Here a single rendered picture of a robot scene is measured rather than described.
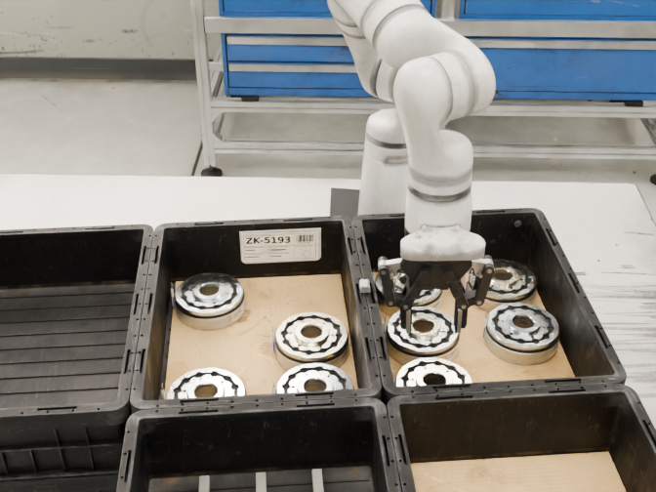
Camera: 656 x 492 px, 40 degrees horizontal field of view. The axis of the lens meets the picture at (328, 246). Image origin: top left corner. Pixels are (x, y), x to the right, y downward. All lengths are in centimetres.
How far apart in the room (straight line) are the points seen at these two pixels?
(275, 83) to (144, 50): 110
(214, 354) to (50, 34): 309
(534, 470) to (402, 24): 56
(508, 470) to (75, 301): 69
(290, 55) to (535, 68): 84
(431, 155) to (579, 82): 234
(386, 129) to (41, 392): 68
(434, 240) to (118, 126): 292
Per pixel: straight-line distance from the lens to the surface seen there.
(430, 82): 91
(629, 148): 342
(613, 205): 194
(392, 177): 154
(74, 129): 383
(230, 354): 129
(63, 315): 141
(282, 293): 140
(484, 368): 128
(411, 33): 97
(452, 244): 97
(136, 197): 192
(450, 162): 96
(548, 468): 117
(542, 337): 130
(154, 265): 131
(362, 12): 101
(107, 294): 144
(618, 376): 116
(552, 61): 322
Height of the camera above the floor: 168
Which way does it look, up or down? 34 degrees down
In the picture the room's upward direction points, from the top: straight up
